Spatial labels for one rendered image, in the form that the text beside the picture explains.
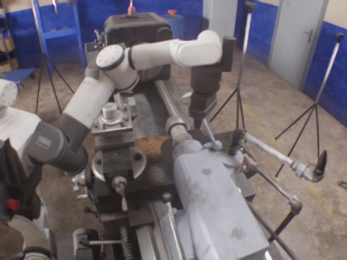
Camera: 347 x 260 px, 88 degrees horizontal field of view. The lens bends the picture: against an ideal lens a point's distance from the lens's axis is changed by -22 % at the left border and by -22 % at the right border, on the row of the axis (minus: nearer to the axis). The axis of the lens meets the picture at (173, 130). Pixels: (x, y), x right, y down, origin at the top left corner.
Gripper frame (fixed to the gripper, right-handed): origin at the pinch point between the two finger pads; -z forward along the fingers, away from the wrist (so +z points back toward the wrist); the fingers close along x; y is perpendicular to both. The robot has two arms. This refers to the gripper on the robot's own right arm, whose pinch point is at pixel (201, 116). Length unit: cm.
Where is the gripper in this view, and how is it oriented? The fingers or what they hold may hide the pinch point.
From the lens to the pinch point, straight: 70.9
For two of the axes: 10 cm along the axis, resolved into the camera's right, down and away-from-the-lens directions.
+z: 0.2, -7.8, -6.3
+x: -5.3, 5.2, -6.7
